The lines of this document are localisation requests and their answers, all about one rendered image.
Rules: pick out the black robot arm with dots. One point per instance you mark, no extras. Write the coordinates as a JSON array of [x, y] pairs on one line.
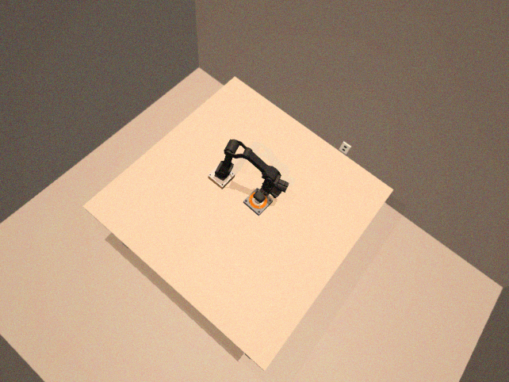
[[269, 173]]

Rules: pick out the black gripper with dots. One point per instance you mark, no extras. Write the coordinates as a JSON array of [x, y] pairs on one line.
[[259, 194]]

